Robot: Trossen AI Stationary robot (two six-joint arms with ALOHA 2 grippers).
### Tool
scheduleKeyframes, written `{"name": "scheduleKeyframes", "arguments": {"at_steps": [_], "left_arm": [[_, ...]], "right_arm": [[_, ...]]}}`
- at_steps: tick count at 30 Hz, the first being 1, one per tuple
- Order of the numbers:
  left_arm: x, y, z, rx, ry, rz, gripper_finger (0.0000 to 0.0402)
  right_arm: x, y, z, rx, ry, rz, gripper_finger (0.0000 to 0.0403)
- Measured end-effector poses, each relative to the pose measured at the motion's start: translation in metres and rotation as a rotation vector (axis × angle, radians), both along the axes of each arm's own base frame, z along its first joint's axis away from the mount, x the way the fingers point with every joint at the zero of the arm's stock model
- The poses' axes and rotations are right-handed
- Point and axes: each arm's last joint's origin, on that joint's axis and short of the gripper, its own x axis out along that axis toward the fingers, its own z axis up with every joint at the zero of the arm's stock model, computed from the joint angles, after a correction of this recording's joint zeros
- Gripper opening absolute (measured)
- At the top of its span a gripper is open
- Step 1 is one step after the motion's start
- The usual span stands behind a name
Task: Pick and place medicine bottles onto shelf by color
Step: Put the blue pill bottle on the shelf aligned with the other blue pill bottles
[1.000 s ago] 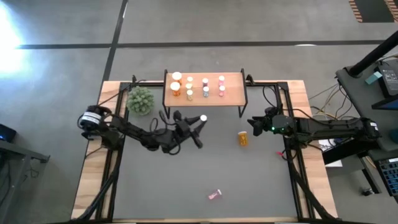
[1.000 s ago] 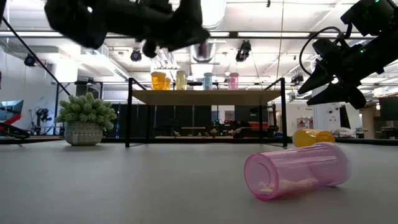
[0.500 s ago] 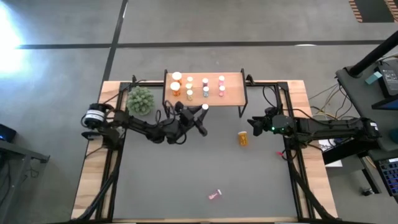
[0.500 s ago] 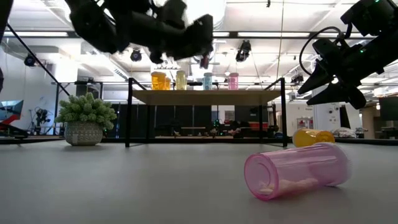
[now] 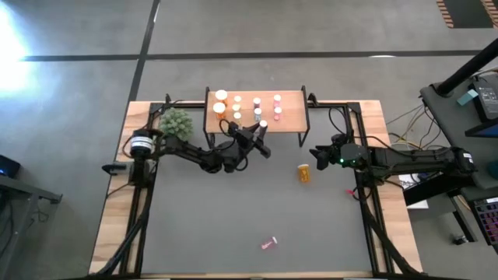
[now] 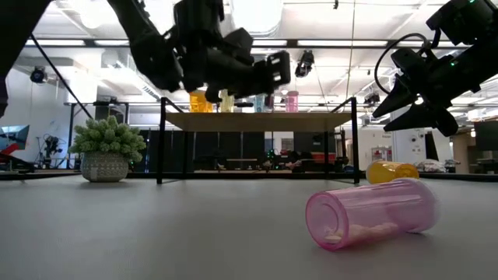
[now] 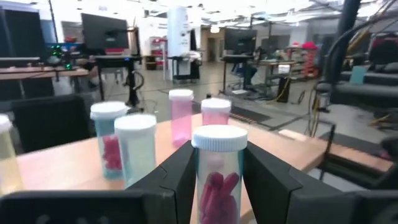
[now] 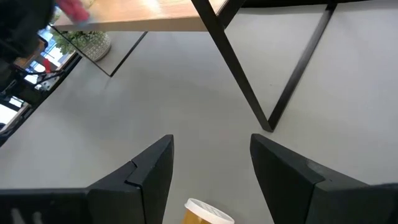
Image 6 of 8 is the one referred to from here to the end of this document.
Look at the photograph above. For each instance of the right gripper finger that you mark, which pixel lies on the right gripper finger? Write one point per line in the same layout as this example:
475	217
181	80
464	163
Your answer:
398	99
424	118

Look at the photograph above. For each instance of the blue pill bottle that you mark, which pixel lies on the blue pill bottle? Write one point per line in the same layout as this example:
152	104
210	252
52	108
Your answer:
259	104

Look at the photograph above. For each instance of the orange pill bottle white cap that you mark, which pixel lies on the orange pill bottle white cap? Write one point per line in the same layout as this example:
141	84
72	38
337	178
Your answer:
210	108
196	103
389	172

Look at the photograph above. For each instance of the tall pink pill bottle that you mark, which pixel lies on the tall pink pill bottle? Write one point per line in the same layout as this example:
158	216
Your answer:
292	103

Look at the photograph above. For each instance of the wide pink pill bottle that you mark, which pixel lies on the wide pink pill bottle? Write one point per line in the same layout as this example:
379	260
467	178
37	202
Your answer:
369	212

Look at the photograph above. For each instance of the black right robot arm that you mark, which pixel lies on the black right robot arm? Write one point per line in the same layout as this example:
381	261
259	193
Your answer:
474	23

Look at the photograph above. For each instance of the white cabinet panel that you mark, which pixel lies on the white cabinet panel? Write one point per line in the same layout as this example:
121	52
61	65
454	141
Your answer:
408	149

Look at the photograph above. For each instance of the black ceiling spotlight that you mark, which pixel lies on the black ceiling spotlight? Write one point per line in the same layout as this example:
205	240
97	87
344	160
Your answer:
38	74
304	64

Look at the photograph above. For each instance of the rack with red bins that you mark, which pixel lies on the rack with red bins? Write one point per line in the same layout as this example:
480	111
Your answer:
381	155

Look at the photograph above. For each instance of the potted green succulent plant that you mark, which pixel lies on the potted green succulent plant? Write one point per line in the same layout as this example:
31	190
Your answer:
105	140

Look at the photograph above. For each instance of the grey table mat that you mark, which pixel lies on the grey table mat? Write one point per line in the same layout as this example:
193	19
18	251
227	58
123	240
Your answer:
116	233

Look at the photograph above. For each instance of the angled monitor screen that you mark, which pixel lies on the angled monitor screen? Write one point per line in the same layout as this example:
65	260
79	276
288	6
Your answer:
13	137

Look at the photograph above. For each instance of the wooden shelf black metal frame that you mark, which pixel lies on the wooden shelf black metal frame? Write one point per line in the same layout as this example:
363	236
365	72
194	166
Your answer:
253	122

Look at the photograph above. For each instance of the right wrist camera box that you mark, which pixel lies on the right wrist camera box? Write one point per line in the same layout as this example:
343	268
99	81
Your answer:
408	62

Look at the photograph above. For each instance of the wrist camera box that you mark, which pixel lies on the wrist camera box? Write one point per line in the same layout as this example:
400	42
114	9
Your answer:
408	62
198	19

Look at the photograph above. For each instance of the white ceiling duct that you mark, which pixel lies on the white ceiling duct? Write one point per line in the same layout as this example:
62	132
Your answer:
257	15

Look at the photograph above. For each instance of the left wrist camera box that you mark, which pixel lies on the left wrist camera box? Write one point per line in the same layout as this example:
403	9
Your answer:
198	19

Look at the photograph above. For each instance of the dark wall screen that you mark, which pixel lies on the dark wall screen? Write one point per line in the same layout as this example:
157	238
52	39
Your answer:
486	136

